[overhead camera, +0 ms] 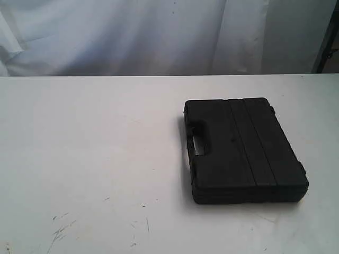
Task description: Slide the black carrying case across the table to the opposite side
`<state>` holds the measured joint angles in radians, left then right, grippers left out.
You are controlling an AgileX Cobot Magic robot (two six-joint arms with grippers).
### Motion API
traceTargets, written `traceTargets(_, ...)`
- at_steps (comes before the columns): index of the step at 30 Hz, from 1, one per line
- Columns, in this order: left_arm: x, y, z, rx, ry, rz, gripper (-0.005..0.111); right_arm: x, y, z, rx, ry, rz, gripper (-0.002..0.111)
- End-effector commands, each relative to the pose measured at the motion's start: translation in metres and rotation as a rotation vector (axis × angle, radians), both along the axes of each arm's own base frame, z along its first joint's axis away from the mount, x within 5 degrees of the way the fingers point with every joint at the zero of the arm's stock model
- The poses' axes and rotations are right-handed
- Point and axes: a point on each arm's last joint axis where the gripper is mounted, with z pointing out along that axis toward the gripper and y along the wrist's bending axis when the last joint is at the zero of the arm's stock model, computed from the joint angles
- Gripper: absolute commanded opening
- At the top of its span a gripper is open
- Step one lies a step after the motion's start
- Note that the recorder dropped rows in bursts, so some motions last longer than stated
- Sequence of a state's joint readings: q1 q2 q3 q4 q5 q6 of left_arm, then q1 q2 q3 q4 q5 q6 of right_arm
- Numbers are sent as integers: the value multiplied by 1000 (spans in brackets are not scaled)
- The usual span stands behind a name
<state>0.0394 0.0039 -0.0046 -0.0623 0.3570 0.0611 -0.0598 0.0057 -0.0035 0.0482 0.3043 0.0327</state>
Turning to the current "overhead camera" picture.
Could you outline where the white backdrop cloth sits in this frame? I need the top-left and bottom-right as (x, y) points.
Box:
(1, 1), (336, 76)

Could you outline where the black stand frame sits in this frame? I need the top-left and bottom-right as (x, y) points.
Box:
(315, 1), (338, 74)

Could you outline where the black plastic tool case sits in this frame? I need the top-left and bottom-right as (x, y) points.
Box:
(183, 97), (309, 204)

